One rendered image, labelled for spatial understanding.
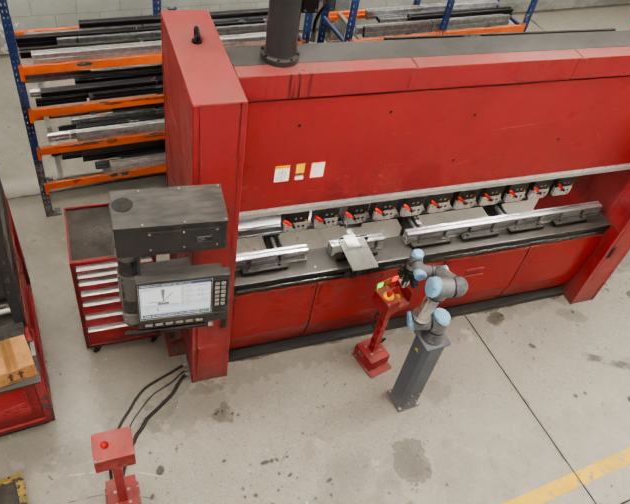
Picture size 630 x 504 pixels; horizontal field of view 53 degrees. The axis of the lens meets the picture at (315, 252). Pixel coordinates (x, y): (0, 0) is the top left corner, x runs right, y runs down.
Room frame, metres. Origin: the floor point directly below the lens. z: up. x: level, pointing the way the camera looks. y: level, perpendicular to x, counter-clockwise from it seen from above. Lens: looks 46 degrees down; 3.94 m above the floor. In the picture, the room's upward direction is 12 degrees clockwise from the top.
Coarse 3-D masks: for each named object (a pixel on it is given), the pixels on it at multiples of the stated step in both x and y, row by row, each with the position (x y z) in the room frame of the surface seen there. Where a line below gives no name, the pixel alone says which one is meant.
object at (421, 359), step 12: (420, 336) 2.50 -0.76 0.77; (420, 348) 2.46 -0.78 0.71; (432, 348) 2.42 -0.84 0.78; (408, 360) 2.50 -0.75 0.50; (420, 360) 2.43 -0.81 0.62; (432, 360) 2.45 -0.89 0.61; (408, 372) 2.46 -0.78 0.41; (420, 372) 2.42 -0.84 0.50; (396, 384) 2.51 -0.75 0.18; (408, 384) 2.43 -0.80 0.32; (420, 384) 2.45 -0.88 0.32; (396, 396) 2.47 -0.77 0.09; (408, 396) 2.42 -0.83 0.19; (396, 408) 2.42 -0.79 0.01; (408, 408) 2.44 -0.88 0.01
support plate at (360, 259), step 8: (344, 240) 2.97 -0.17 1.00; (360, 240) 3.00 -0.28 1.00; (344, 248) 2.90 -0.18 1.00; (368, 248) 2.95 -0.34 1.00; (352, 256) 2.85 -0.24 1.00; (360, 256) 2.86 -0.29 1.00; (368, 256) 2.87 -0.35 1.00; (352, 264) 2.78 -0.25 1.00; (360, 264) 2.79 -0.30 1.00; (368, 264) 2.80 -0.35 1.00; (376, 264) 2.82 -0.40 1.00
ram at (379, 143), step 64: (256, 128) 2.64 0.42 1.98; (320, 128) 2.81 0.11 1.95; (384, 128) 2.98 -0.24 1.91; (448, 128) 3.18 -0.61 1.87; (512, 128) 3.39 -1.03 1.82; (576, 128) 3.62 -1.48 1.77; (256, 192) 2.66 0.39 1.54; (320, 192) 2.84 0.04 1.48; (384, 192) 3.04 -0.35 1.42; (448, 192) 3.26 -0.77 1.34
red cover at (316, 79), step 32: (320, 64) 2.84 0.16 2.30; (352, 64) 2.90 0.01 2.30; (384, 64) 2.97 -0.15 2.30; (416, 64) 3.04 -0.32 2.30; (448, 64) 3.10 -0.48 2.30; (480, 64) 3.18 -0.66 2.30; (512, 64) 3.28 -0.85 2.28; (544, 64) 3.38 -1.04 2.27; (576, 64) 3.48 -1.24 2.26; (608, 64) 3.59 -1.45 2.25; (256, 96) 2.62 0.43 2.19; (288, 96) 2.69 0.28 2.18; (320, 96) 2.77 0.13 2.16
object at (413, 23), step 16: (480, 0) 5.97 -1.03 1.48; (496, 0) 6.14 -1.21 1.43; (368, 16) 5.28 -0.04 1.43; (384, 16) 5.34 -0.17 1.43; (400, 16) 5.42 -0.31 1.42; (416, 16) 5.35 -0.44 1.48; (432, 16) 5.44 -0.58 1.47; (464, 16) 5.63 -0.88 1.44; (480, 16) 5.61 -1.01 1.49; (496, 16) 5.67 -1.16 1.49; (368, 32) 4.97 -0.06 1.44; (384, 32) 5.05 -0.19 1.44; (400, 32) 5.13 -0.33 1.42; (416, 32) 5.21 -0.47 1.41
